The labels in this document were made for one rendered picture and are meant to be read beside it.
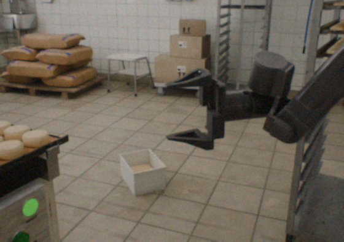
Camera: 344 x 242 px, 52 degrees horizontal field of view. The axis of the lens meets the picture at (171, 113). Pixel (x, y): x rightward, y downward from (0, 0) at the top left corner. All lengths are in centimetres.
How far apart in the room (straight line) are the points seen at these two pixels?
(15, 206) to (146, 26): 414
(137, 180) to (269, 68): 167
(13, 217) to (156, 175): 159
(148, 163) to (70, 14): 324
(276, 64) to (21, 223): 54
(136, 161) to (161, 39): 248
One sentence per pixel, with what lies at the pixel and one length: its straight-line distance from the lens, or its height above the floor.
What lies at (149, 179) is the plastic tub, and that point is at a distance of 223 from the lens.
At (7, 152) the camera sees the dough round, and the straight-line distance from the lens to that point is 70.
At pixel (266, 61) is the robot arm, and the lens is 63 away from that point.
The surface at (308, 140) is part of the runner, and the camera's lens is 162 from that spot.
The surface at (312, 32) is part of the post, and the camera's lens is 149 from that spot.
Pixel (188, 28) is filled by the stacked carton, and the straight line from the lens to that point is 411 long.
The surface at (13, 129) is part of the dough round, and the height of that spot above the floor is 92.
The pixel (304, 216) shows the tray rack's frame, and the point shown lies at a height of 15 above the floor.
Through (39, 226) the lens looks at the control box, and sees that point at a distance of 76.
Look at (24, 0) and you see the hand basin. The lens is 576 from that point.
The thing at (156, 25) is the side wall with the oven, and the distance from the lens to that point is 465.
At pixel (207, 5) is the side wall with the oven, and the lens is 442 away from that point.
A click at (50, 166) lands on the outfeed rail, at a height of 87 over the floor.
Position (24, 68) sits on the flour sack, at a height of 34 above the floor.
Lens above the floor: 119
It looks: 19 degrees down
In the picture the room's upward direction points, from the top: straight up
